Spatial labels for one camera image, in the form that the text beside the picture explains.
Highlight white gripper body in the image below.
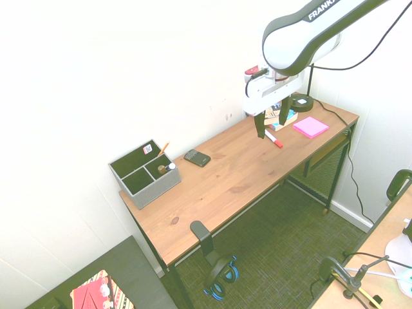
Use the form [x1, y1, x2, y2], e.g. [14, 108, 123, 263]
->
[243, 71, 306, 117]

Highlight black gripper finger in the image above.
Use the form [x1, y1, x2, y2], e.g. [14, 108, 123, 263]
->
[254, 111, 267, 140]
[278, 95, 294, 126]

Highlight white marker red cap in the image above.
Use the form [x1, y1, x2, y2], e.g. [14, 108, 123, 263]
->
[264, 129, 284, 149]

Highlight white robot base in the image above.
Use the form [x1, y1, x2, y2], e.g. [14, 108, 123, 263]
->
[384, 218, 412, 278]

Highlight grey desk organizer holder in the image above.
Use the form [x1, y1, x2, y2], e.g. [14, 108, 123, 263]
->
[108, 138, 182, 211]

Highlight blue paperback book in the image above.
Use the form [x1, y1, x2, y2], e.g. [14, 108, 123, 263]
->
[267, 108, 299, 132]

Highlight dark paperback book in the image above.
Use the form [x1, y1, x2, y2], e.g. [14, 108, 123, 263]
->
[265, 102, 283, 126]

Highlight black desk lamp base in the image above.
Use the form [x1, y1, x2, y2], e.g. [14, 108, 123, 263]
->
[286, 62, 315, 113]

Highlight pink sticky note pad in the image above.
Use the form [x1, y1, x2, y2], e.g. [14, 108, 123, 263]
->
[292, 116, 330, 140]

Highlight black calculator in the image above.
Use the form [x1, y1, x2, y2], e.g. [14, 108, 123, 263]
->
[183, 149, 212, 168]

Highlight brown bottle white cap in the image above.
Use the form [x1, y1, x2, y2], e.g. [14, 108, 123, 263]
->
[157, 162, 177, 176]

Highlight black headphone hook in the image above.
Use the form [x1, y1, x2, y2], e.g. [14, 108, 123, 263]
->
[189, 220, 223, 268]

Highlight black table clamp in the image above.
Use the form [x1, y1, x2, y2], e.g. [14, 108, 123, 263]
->
[386, 169, 412, 207]

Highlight light wooden table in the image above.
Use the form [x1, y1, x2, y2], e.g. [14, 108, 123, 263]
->
[309, 186, 412, 309]

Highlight black blue headphones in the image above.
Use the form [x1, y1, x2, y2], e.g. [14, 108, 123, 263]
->
[202, 254, 240, 302]

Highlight black C-clamp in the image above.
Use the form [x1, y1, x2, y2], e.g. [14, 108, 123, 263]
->
[317, 256, 362, 301]

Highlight dark grey bench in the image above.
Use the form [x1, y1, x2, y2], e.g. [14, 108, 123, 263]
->
[23, 235, 178, 309]

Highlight red patterned box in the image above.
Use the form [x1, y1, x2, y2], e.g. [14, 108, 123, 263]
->
[70, 269, 136, 309]

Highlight wooden desk black frame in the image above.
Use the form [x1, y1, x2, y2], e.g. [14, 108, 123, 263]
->
[118, 91, 360, 309]

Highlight black lamp power cable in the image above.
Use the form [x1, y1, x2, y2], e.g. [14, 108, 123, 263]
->
[312, 98, 376, 224]

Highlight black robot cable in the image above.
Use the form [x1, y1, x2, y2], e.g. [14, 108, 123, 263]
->
[244, 0, 412, 98]

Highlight black camera stand rod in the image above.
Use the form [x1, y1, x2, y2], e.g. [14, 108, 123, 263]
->
[342, 255, 391, 301]

